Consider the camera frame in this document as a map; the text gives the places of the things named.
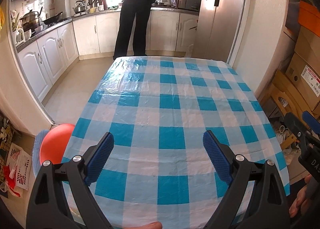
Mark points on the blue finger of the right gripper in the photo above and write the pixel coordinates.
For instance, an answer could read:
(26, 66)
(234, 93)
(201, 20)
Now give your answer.
(294, 125)
(311, 122)

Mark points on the person in dark clothes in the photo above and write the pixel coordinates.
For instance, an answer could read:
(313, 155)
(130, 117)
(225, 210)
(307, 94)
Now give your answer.
(133, 12)

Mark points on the yellow hanging towel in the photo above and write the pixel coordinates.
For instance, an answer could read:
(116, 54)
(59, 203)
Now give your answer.
(2, 18)

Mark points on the right hand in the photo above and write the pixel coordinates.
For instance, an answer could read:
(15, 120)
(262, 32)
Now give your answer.
(302, 203)

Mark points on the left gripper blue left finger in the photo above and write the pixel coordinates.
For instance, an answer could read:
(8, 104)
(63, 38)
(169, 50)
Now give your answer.
(96, 158)

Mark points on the blue checkered tablecloth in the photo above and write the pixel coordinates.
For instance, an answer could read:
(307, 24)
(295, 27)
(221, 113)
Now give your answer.
(157, 109)

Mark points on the black frying pan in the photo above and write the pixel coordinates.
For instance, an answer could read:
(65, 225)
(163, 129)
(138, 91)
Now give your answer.
(53, 19)

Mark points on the left hand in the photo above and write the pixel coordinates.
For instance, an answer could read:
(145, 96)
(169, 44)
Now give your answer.
(153, 225)

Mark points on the cardboard boxes stack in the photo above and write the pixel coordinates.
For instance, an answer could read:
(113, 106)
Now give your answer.
(297, 89)

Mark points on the white laundry basket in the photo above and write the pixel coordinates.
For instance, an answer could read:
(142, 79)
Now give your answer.
(18, 169)

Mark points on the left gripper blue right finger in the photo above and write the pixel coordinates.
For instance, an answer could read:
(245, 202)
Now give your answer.
(220, 155)

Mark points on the steel cooking pot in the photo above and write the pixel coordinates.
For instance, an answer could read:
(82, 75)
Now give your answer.
(30, 21)

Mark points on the white kitchen cabinets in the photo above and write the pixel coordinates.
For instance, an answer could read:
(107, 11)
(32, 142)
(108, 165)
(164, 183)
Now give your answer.
(46, 56)

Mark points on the steel kettle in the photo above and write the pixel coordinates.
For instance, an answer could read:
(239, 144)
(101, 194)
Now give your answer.
(80, 7)

